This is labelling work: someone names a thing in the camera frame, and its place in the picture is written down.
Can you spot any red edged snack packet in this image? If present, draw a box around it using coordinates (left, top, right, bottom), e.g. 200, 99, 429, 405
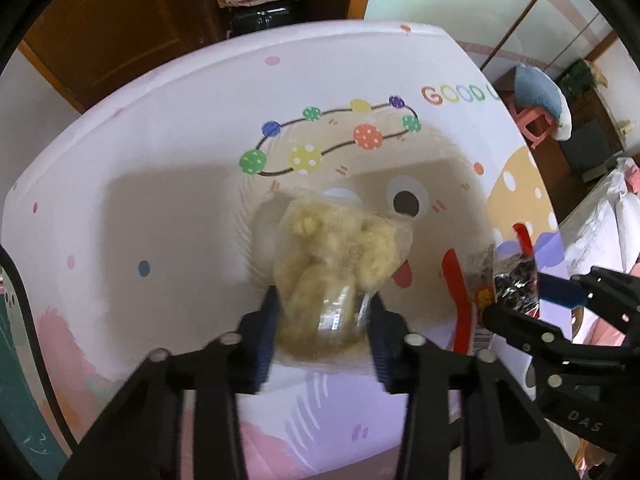
442, 222, 543, 353

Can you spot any black cable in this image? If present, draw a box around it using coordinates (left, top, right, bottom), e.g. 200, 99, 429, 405
0, 245, 76, 446

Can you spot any floral pastel wardrobe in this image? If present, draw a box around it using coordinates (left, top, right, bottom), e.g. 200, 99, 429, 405
362, 0, 640, 81

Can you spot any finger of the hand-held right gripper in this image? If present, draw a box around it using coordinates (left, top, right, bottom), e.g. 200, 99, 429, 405
481, 302, 640, 376
537, 266, 640, 346

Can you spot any white bedding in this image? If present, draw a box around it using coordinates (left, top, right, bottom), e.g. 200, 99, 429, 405
560, 157, 640, 281

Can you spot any yellow cake packet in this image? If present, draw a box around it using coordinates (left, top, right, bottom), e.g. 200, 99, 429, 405
250, 187, 416, 366

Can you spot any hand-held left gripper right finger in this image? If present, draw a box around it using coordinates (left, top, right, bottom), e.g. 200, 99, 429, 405
369, 292, 581, 480

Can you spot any brown wooden door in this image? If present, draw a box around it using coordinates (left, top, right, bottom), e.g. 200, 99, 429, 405
20, 0, 226, 113

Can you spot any dark wooden cabinet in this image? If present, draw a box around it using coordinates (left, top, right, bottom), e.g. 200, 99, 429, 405
557, 92, 626, 181

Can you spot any dark green bag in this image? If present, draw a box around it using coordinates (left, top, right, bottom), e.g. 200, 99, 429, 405
557, 58, 608, 98

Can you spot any black container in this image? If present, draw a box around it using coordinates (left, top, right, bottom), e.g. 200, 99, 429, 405
227, 0, 296, 31

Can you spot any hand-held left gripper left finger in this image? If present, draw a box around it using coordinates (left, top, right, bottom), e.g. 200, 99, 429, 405
57, 285, 281, 480

